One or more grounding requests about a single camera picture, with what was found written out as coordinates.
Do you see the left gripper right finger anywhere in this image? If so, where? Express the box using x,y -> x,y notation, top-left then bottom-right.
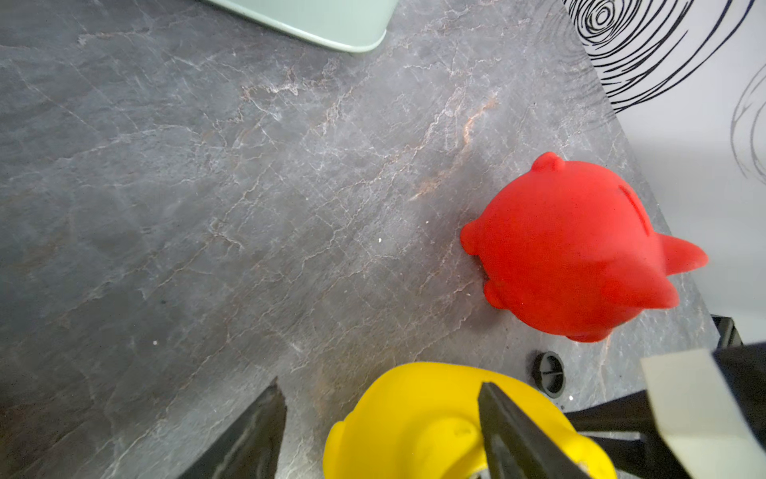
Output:
478,382 -> 588,479

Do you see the red piggy bank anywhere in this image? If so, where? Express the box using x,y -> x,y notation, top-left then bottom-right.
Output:
460,152 -> 708,343

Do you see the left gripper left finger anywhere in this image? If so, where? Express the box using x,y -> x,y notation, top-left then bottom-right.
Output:
180,378 -> 287,479

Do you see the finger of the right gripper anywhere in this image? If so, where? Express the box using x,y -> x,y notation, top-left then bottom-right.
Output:
565,390 -> 688,479

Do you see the mint green toaster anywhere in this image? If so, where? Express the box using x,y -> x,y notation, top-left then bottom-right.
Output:
211,0 -> 398,53

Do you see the yellow piggy bank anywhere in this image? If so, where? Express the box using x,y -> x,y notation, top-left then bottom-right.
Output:
323,362 -> 616,478

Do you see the black plug near red pig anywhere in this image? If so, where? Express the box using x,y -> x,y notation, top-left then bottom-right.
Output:
532,351 -> 567,398

